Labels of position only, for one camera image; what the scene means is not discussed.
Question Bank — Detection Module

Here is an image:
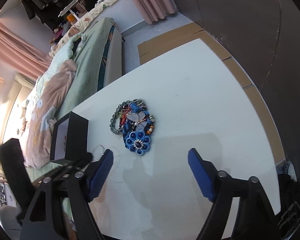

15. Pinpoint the thin silver bangle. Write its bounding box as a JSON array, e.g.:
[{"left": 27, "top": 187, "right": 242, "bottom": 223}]
[{"left": 91, "top": 143, "right": 122, "bottom": 170}]

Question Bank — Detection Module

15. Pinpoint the black jewelry box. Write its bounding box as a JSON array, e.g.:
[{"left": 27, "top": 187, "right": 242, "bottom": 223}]
[{"left": 50, "top": 112, "right": 89, "bottom": 164}]

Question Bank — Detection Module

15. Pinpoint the peach plush blanket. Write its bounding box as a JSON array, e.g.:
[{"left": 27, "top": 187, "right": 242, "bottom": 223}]
[{"left": 23, "top": 60, "right": 77, "bottom": 168}]

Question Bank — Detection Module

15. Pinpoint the blue flower knot ornament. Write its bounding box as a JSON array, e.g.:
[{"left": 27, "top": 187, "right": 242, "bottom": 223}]
[{"left": 120, "top": 99, "right": 155, "bottom": 156}]

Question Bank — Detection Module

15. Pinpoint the pink curtain by window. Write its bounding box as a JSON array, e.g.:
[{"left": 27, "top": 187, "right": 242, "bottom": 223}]
[{"left": 0, "top": 22, "right": 52, "bottom": 80}]

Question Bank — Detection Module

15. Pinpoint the white side table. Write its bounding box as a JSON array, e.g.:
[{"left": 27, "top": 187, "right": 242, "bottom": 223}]
[{"left": 74, "top": 39, "right": 281, "bottom": 239}]

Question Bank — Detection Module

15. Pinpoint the green bed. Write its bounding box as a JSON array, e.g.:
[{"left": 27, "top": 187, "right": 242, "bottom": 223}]
[{"left": 25, "top": 17, "right": 123, "bottom": 183}]

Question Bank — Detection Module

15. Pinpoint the flattened cardboard sheet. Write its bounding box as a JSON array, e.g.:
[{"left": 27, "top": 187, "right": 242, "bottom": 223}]
[{"left": 138, "top": 23, "right": 286, "bottom": 166}]

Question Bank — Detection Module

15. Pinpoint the dark brown wardrobe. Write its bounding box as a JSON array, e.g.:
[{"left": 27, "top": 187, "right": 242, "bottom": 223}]
[{"left": 174, "top": 0, "right": 300, "bottom": 171}]

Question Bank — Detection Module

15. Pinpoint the grey stone bead bracelet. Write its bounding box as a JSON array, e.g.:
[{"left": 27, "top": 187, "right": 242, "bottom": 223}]
[{"left": 109, "top": 98, "right": 145, "bottom": 136}]

